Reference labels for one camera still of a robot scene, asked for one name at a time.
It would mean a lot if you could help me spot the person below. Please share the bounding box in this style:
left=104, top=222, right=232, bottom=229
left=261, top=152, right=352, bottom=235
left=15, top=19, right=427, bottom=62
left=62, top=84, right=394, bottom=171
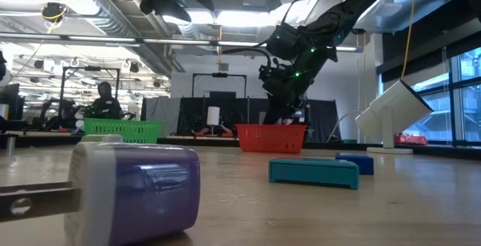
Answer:
left=91, top=80, right=123, bottom=120

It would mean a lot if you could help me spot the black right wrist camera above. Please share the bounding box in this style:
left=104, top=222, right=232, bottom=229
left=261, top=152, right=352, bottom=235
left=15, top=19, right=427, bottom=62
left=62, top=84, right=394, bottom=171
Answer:
left=257, top=58, right=283, bottom=86

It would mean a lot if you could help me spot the black curtain backdrop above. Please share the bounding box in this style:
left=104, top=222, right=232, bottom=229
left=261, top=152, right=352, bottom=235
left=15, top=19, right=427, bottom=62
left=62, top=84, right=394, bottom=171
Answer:
left=176, top=96, right=342, bottom=144

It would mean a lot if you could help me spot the white cylinder lamp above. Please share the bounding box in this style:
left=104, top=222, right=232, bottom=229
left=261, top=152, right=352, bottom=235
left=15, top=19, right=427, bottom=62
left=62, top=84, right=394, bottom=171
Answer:
left=207, top=105, right=221, bottom=127

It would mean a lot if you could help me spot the red plastic basket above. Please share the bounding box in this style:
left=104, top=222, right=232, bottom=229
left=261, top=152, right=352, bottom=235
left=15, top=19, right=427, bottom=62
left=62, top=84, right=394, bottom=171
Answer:
left=235, top=123, right=307, bottom=154

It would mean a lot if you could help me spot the silver ventilation duct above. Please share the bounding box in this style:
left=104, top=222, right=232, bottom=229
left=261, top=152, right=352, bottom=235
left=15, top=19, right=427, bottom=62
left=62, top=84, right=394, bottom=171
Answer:
left=32, top=0, right=177, bottom=76

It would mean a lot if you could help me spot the black yellow cable reel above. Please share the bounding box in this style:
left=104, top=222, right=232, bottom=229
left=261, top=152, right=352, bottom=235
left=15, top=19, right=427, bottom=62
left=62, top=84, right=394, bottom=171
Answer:
left=40, top=1, right=69, bottom=35

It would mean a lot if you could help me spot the long linear light fixture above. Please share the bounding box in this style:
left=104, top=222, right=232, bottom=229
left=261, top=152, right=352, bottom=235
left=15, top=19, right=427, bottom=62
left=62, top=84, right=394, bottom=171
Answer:
left=0, top=32, right=364, bottom=53

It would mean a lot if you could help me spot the black gantry frame with camera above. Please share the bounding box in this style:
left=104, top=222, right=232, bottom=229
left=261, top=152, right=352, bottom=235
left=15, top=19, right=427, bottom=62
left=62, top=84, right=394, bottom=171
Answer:
left=192, top=72, right=248, bottom=100

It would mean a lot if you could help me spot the teal rectangular box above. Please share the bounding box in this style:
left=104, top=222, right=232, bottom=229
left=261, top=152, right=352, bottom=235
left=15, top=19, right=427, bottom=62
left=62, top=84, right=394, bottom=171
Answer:
left=268, top=157, right=361, bottom=191

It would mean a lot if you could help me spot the blue rectangular box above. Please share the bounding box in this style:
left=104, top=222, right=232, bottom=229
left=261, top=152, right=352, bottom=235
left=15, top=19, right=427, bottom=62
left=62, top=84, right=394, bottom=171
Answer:
left=334, top=152, right=375, bottom=176

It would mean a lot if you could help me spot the green plastic basket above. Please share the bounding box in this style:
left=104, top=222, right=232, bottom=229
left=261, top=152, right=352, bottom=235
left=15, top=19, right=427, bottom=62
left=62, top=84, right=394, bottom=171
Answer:
left=83, top=117, right=163, bottom=144

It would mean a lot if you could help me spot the yellow power cable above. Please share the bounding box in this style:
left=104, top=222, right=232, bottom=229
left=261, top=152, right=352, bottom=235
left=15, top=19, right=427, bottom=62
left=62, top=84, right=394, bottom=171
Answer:
left=401, top=0, right=416, bottom=80

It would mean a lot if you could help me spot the black aluminium table frame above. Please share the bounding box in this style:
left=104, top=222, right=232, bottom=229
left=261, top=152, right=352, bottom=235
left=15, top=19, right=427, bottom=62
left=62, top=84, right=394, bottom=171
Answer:
left=0, top=131, right=481, bottom=161

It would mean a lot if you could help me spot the grey cloth backdrop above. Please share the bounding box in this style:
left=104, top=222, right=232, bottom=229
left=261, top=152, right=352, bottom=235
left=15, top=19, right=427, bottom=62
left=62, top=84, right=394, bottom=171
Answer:
left=141, top=97, right=181, bottom=138

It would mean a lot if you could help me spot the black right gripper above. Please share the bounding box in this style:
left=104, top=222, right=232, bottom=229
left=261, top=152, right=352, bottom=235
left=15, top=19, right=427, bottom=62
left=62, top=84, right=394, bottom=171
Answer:
left=262, top=67, right=315, bottom=126

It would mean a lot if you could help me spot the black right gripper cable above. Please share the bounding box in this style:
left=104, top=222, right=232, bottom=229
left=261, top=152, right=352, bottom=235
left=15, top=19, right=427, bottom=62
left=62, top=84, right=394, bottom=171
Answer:
left=221, top=46, right=274, bottom=85

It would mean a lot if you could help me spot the small purple wall charger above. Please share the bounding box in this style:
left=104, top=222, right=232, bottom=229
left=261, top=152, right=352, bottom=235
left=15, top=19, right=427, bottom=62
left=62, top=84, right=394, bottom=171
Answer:
left=0, top=141, right=201, bottom=246

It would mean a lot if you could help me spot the red box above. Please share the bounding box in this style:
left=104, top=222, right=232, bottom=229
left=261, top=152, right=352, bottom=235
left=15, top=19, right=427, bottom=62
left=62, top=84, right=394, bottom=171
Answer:
left=393, top=134, right=429, bottom=147

